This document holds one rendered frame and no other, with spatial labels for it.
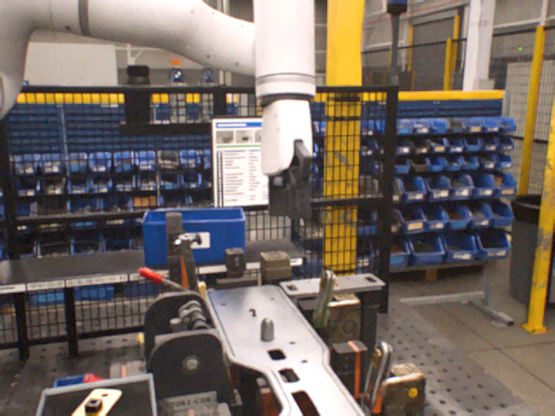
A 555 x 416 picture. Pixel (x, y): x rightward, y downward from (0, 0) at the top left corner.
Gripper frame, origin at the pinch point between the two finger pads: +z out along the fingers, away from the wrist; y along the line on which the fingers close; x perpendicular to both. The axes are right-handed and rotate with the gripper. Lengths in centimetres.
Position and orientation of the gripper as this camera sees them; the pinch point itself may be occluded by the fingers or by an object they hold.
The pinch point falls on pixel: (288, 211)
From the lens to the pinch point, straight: 78.8
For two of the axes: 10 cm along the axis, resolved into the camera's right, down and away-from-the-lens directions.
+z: 0.2, 10.0, 0.3
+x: 9.5, -0.3, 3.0
